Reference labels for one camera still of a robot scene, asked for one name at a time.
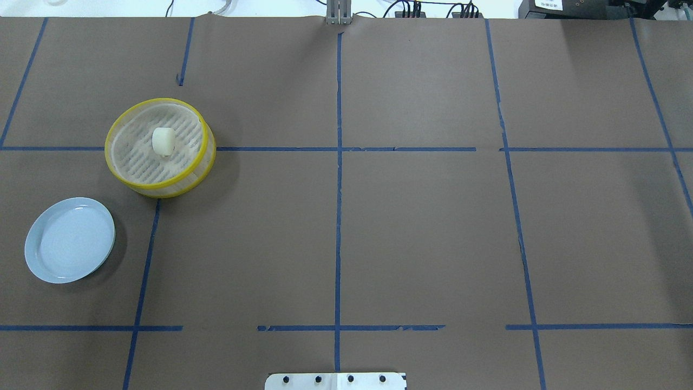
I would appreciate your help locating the yellow plastic steamer basket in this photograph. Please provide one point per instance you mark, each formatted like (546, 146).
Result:
(132, 159)

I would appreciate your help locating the aluminium frame post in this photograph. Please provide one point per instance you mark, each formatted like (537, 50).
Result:
(338, 12)

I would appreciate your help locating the black usb hub right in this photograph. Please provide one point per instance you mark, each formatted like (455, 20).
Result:
(467, 14)

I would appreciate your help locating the light blue plate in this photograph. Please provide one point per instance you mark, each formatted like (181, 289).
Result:
(69, 240)

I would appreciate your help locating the black usb hub left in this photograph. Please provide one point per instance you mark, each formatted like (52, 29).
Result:
(414, 13)

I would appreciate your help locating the black usb hub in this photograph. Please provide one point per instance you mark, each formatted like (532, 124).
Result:
(467, 14)
(414, 13)

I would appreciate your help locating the brown paper table cover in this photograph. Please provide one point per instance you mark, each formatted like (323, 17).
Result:
(483, 204)

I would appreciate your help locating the white pedestal base plate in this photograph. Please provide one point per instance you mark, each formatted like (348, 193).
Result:
(355, 380)

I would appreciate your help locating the black computer box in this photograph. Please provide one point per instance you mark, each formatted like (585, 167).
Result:
(589, 10)

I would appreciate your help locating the white steamed bun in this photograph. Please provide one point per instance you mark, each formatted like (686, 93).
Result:
(163, 141)

